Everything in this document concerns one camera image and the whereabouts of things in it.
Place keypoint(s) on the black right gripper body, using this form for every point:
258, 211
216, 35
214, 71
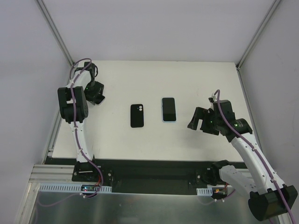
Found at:
205, 121

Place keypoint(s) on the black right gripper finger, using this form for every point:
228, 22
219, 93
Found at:
199, 114
206, 125

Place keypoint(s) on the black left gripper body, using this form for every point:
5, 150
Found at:
95, 94

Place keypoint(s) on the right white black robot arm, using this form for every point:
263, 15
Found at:
267, 194

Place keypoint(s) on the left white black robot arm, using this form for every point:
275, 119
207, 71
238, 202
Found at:
81, 90

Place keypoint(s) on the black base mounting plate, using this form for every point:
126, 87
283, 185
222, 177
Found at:
149, 177

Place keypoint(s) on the right white cable duct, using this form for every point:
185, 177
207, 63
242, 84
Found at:
207, 191

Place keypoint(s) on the white cable duct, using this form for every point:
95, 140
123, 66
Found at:
207, 191
73, 188

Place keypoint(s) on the left aluminium corner post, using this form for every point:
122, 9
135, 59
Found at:
54, 30

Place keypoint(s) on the aluminium corner post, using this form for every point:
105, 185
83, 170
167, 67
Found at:
54, 30
262, 26

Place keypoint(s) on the aluminium frame rail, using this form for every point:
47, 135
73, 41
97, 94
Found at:
51, 173

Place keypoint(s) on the left white cable duct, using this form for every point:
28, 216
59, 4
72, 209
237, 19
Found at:
73, 188

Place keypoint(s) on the right aluminium corner post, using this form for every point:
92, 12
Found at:
262, 26

